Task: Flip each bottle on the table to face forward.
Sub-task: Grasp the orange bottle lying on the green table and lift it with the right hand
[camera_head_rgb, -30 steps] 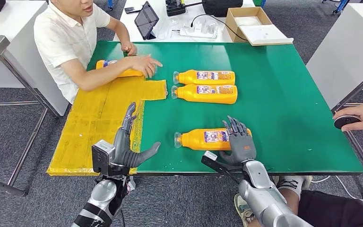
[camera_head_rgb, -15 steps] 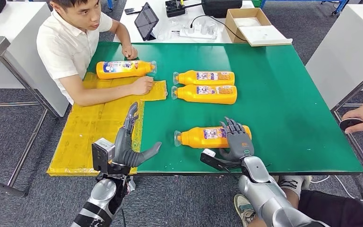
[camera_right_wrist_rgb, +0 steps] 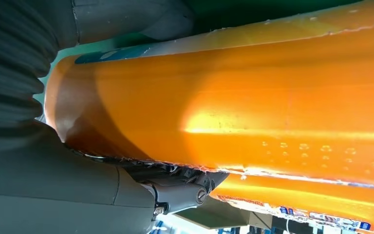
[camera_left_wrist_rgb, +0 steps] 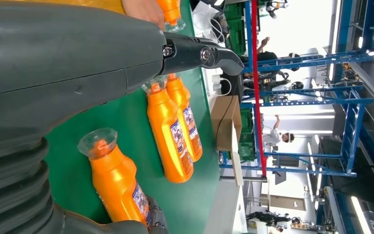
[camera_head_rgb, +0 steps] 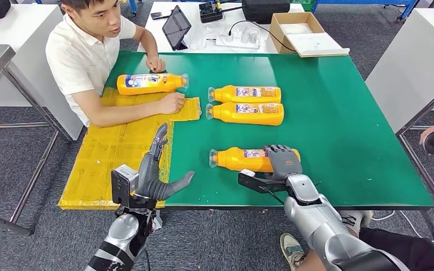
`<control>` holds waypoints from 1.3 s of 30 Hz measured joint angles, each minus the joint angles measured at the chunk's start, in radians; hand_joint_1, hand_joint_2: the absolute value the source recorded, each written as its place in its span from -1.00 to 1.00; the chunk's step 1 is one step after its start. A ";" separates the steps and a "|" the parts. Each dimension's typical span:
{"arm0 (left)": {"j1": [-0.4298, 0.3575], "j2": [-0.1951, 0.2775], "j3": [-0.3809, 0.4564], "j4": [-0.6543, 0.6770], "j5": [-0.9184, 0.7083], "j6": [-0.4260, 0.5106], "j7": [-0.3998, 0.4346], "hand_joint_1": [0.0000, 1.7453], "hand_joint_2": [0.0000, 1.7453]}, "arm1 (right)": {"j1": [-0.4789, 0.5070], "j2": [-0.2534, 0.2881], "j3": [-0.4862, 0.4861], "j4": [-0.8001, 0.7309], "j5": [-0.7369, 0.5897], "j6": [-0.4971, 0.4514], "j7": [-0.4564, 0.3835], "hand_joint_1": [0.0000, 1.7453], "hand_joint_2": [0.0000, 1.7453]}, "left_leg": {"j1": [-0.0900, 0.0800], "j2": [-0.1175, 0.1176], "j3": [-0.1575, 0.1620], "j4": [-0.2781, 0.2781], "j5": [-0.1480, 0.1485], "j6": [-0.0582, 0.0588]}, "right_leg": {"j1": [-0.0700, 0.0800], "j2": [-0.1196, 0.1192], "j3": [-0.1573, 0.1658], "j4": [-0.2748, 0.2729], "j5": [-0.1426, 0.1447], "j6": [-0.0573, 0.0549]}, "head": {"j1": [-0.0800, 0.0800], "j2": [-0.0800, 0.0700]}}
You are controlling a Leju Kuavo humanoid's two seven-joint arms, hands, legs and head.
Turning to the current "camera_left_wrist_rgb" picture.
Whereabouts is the seated person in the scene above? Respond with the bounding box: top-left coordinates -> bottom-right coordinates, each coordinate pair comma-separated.
122,0 -> 166,30

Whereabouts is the green crate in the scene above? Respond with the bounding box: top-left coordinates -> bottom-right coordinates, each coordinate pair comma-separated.
224,1 -> 247,56
238,108 -> 256,162

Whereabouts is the white power strip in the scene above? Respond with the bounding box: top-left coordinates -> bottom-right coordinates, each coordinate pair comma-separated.
211,73 -> 233,98

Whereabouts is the brown cardboard box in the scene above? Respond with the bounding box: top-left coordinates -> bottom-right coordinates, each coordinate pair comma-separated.
211,95 -> 244,186

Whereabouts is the standing person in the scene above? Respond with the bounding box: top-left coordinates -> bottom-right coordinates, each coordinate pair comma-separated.
262,115 -> 296,146
243,37 -> 300,91

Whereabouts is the red pole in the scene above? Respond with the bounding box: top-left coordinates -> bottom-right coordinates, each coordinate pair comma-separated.
251,0 -> 268,178

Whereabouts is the blue steel rack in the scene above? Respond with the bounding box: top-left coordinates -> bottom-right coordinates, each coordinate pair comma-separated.
219,0 -> 374,178

